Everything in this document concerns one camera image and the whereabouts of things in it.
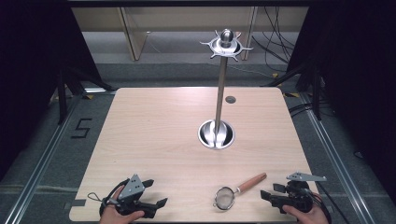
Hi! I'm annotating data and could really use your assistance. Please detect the person's left hand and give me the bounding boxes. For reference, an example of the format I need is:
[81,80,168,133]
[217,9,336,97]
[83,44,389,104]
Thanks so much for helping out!
[99,186,146,224]

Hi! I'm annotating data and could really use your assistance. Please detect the aluminium floor rail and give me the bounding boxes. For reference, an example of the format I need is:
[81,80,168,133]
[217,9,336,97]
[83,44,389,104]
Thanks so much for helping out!
[298,92,376,224]
[2,92,88,224]

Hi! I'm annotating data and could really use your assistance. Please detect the black curtain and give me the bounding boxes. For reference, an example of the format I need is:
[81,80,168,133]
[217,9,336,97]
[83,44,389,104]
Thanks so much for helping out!
[285,0,396,202]
[0,0,105,183]

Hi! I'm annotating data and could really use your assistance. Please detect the bundle of black floor cables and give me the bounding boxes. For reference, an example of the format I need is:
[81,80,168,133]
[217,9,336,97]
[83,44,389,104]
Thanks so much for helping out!
[250,6,301,75]

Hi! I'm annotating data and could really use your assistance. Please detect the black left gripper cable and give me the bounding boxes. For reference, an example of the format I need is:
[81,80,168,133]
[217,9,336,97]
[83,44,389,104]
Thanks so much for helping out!
[99,178,130,217]

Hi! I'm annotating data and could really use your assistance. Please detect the black metal stand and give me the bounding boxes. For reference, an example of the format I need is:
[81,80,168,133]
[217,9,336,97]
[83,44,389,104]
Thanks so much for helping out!
[261,61,323,121]
[55,65,117,126]

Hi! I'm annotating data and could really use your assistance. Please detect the mesh strainer with wooden handle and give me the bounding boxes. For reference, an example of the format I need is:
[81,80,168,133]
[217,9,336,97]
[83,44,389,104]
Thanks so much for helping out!
[212,172,268,212]

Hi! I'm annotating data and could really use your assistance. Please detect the light wooden background furniture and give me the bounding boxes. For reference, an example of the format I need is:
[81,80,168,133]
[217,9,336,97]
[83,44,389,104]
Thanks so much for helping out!
[70,6,310,63]

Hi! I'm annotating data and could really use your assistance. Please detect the person's right hand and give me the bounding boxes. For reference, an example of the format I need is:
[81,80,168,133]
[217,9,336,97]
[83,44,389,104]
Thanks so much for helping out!
[282,192,330,224]

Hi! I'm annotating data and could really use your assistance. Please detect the thin grey wrist loop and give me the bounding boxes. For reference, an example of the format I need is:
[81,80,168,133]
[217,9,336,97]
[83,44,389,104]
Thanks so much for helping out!
[86,191,110,203]

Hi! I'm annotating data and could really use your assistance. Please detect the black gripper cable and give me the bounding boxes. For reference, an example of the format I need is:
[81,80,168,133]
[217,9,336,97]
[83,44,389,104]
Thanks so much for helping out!
[99,178,130,217]
[311,181,352,224]

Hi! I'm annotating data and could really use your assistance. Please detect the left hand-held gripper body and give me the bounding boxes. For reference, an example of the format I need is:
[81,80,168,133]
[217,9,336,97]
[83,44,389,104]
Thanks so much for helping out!
[106,174,157,219]

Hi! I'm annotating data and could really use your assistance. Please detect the black floor cables near stand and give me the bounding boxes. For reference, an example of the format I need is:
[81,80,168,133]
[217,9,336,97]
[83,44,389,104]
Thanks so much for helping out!
[287,102,315,119]

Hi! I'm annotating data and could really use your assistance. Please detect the metal utensil rack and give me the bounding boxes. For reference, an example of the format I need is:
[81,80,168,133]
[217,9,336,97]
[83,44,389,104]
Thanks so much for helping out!
[197,28,254,151]

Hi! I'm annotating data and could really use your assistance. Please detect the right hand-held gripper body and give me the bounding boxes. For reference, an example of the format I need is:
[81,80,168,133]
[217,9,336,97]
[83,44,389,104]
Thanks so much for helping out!
[271,172,328,215]

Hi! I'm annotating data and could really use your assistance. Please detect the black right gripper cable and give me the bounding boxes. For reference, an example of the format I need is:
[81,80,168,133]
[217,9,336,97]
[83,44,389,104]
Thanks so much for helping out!
[311,181,352,224]

